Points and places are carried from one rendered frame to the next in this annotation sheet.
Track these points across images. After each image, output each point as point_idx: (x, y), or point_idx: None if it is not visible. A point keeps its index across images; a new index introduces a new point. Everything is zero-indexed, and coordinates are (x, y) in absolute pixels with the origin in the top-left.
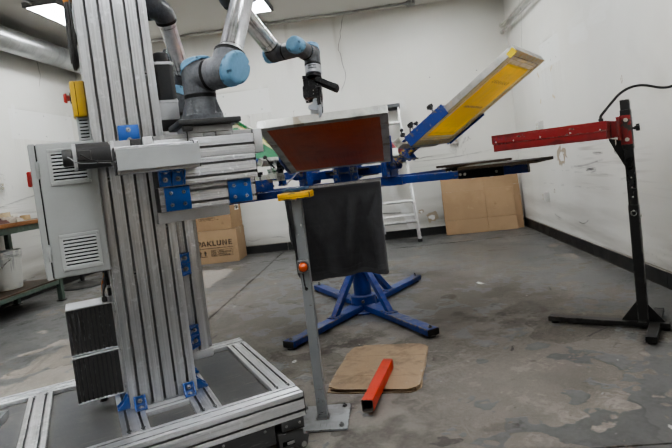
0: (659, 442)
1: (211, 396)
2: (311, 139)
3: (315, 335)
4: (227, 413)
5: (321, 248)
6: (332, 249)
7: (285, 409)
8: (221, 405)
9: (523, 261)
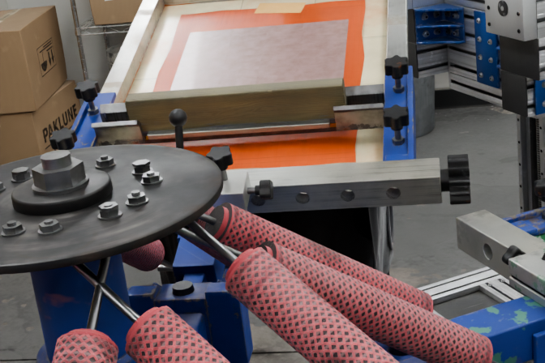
0: (28, 360)
1: (505, 297)
2: (305, 35)
3: None
4: (465, 275)
5: (332, 235)
6: (311, 237)
7: None
8: (480, 284)
9: None
